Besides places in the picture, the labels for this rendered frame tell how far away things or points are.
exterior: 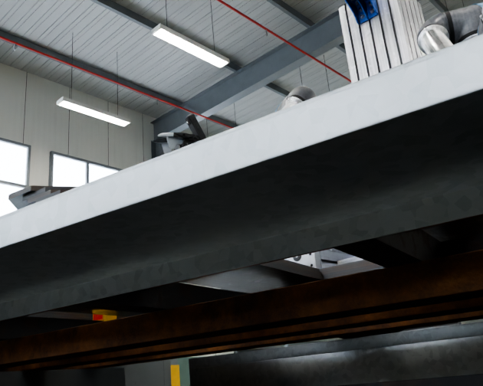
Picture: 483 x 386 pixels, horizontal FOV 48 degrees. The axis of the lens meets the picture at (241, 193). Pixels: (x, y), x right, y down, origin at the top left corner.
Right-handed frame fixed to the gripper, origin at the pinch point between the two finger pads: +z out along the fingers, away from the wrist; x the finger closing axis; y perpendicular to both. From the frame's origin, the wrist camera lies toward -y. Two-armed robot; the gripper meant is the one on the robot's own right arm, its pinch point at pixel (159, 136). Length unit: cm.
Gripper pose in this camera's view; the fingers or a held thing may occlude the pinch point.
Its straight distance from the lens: 198.8
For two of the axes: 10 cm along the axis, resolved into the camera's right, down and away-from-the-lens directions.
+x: -3.6, 2.1, 9.1
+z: -9.3, -0.4, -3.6
